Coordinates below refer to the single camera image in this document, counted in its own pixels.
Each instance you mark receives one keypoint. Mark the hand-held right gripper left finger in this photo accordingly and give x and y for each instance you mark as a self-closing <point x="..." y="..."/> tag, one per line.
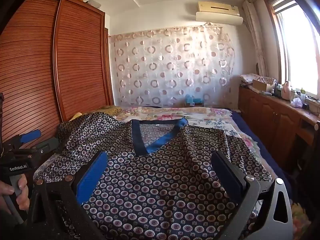
<point x="92" y="177"/>

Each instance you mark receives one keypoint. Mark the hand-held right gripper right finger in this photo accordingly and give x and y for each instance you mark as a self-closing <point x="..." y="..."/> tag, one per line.
<point x="231" y="175"/>

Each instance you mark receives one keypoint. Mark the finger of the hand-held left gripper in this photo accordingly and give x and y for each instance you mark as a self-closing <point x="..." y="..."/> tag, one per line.
<point x="30" y="136"/>
<point x="50" y="145"/>

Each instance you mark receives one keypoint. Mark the navy medallion-patterned bedsheet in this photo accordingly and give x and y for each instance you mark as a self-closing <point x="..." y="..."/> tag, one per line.
<point x="162" y="192"/>

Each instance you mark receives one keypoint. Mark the person's left hand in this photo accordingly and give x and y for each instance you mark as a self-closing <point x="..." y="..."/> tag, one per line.
<point x="23" y="192"/>

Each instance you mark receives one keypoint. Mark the yellow pillow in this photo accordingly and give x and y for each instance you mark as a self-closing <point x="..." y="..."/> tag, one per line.
<point x="77" y="115"/>

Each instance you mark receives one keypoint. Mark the navy blue mattress cover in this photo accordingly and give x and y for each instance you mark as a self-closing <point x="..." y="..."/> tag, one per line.
<point x="265" y="152"/>

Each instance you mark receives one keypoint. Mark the long wooden cabinet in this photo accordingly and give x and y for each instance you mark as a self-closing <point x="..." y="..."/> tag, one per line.
<point x="270" y="120"/>

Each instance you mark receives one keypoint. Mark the mustard patterned cloth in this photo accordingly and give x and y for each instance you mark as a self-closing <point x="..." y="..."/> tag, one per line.
<point x="112" y="110"/>

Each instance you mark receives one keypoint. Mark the wooden headboard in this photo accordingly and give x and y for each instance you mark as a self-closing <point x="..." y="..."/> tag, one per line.
<point x="75" y="67"/>

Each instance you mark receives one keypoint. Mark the teal plastic object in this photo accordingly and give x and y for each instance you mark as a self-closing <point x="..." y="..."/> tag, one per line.
<point x="191" y="101"/>

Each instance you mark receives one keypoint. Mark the floral bed sheet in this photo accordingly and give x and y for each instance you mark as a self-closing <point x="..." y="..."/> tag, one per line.
<point x="162" y="113"/>

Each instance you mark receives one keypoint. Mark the cardboard box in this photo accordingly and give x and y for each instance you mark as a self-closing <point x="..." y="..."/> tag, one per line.
<point x="261" y="85"/>

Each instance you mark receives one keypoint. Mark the white plastic bag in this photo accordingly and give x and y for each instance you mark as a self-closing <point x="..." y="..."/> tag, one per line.
<point x="296" y="103"/>

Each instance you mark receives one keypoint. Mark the folded floral cloth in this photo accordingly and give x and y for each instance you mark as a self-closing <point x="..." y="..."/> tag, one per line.
<point x="250" y="78"/>

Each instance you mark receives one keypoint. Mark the pale pink bottle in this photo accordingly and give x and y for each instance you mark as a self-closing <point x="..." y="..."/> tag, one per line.
<point x="286" y="91"/>

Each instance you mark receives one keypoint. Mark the sheer circle-print curtain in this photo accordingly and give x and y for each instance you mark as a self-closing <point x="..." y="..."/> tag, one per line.
<point x="162" y="67"/>

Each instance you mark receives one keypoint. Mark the beige patterned window curtain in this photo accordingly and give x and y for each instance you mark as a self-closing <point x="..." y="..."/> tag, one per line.
<point x="256" y="42"/>

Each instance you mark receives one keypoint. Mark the bright window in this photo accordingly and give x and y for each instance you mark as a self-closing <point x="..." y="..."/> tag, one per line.
<point x="300" y="55"/>

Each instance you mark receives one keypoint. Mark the white object on wardrobe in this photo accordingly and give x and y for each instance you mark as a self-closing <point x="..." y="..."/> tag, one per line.
<point x="95" y="3"/>

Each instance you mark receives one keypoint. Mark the wall air conditioner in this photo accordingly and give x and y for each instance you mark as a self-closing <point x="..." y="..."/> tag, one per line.
<point x="217" y="11"/>

